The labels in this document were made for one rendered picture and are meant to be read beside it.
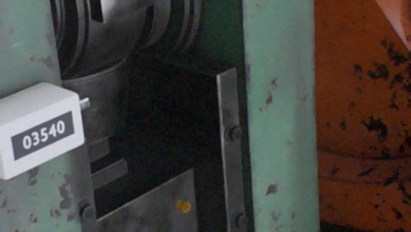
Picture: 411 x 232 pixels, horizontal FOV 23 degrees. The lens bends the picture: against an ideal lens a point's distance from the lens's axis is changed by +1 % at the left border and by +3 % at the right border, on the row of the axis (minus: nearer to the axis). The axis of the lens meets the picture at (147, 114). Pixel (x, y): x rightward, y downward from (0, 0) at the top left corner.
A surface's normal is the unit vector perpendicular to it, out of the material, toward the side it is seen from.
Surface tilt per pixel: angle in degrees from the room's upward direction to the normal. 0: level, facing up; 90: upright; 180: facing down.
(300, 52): 90
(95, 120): 100
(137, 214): 90
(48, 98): 0
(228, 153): 90
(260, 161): 90
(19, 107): 0
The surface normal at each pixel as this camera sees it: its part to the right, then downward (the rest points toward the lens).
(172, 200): 0.69, 0.24
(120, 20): 0.68, 0.50
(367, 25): -0.72, 0.34
